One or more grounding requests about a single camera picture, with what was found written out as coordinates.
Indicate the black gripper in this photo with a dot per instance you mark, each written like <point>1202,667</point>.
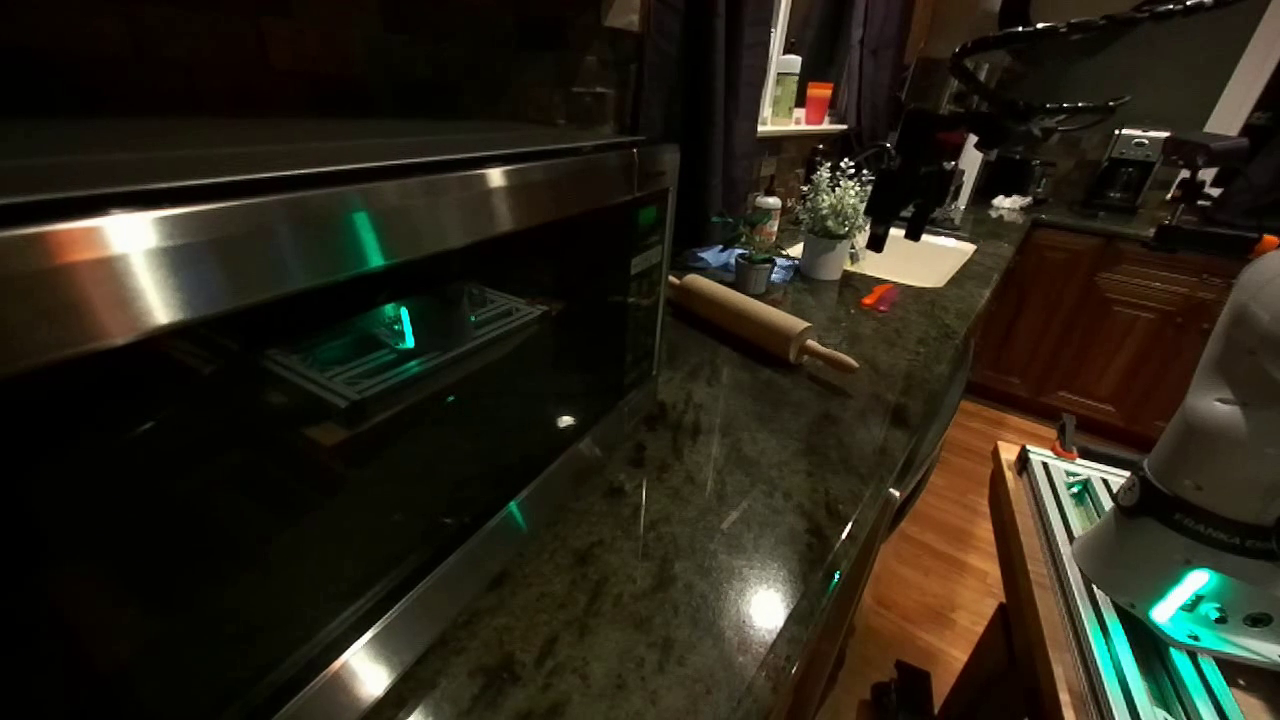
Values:
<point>924,153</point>

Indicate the wooden rolling pin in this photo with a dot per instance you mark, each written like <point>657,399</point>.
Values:
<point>742,313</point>

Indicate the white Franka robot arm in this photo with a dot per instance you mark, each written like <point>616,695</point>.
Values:
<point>1225,427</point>

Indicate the white cutting board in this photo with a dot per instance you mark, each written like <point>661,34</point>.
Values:
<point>924,261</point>

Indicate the orange plastic knife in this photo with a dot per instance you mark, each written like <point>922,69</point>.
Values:
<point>878,298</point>

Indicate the large plant in white pot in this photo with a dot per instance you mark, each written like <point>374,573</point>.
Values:
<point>827,256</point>

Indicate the white crumpled cloth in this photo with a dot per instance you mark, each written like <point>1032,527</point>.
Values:
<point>1010,204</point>

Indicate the white window sill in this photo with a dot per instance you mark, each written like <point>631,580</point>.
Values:
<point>803,131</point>

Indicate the orange cup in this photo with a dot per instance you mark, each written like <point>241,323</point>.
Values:
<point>817,103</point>

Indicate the dark curtain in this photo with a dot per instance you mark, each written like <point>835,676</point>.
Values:
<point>724,107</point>
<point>874,55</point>

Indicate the green soap bottle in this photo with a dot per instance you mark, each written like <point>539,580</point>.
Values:
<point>786,91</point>

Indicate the blue cloth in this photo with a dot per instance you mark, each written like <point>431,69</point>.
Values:
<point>712,261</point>

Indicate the wooden base cabinet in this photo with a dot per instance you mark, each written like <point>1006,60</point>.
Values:
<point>1095,334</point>

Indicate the black coffee maker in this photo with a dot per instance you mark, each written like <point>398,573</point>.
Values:
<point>1126,169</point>

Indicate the stainless steel toaster oven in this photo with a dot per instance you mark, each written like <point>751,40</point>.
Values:
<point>265,264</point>

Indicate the wooden wall cabinet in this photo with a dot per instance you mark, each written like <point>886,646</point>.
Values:
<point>954,21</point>

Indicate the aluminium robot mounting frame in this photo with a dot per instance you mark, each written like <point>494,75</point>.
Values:
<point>1107,601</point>

